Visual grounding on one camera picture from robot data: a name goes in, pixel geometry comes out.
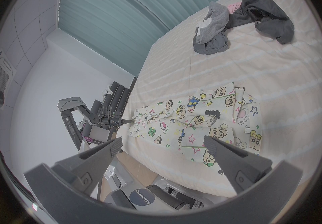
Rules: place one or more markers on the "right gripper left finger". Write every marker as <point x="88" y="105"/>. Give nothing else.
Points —
<point x="98" y="167"/>

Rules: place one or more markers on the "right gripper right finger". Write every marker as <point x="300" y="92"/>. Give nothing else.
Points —
<point x="231" y="167"/>

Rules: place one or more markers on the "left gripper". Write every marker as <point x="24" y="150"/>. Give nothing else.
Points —
<point x="117" y="119"/>

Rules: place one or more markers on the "white printed pyjama top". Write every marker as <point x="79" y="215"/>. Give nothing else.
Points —
<point x="201" y="122"/>

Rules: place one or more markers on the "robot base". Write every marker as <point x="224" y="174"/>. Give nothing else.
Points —
<point x="151" y="197"/>

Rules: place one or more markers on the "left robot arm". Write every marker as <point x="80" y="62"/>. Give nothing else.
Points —
<point x="70" y="103"/>

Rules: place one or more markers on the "bed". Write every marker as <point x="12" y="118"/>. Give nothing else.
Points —
<point x="201" y="79"/>

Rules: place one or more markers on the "white ceiling air conditioner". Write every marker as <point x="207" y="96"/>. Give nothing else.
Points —
<point x="5" y="74"/>

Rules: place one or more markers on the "dark grey garment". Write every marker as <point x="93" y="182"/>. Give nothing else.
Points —
<point x="213" y="45"/>

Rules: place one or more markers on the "light grey and white garment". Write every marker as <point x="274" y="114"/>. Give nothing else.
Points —
<point x="213" y="21"/>

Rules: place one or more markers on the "black garment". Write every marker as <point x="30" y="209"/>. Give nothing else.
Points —
<point x="271" y="21"/>

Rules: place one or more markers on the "pink garment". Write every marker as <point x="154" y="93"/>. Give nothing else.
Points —
<point x="234" y="6"/>

